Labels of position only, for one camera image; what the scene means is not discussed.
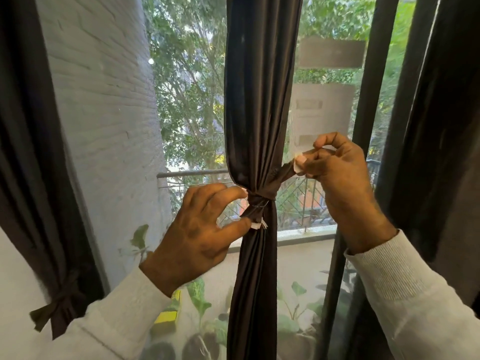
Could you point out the dark brown curtain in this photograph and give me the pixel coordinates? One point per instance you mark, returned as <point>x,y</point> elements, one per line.
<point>258,89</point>
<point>30,146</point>
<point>450,108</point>

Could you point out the yellow cardboard box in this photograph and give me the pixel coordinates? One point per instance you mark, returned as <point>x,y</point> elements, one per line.
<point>165,317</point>

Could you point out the black metal balcony railing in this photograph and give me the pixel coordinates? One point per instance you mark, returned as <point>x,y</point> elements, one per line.
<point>187,173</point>

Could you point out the black plant pot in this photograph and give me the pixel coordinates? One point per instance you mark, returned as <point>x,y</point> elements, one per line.
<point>161,352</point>

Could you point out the large grey paper notice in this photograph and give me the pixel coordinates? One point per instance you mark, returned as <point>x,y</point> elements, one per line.
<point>322,119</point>

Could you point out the person's right hand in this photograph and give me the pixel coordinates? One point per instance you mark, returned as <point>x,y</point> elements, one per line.
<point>345,183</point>

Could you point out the orange brick building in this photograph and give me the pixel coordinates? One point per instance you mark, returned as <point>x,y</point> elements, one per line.
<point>305,198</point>

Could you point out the person's left hand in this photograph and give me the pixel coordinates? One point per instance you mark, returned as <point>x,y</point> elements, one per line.
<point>191,243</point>

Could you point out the person's right forearm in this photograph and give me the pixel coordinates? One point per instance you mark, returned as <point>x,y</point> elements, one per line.
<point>412,296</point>

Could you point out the person's left forearm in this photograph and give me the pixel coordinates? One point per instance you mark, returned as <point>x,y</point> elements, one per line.
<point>112,326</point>

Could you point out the small grey paper notice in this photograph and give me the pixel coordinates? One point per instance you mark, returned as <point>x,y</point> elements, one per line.
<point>330,52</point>

